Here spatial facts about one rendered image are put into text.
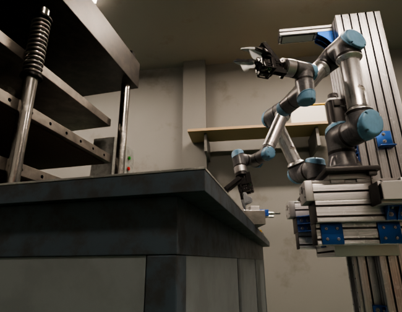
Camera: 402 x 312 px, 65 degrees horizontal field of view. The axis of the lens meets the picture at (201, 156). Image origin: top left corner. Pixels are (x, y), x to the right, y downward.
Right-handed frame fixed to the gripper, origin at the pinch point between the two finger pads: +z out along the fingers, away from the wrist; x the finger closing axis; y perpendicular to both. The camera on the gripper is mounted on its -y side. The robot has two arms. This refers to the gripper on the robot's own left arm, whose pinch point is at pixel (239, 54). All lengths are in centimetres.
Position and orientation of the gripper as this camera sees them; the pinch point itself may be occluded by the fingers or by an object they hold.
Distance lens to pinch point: 134.6
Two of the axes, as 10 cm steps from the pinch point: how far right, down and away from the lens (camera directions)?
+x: -3.1, 4.3, 8.5
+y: 0.5, 9.0, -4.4
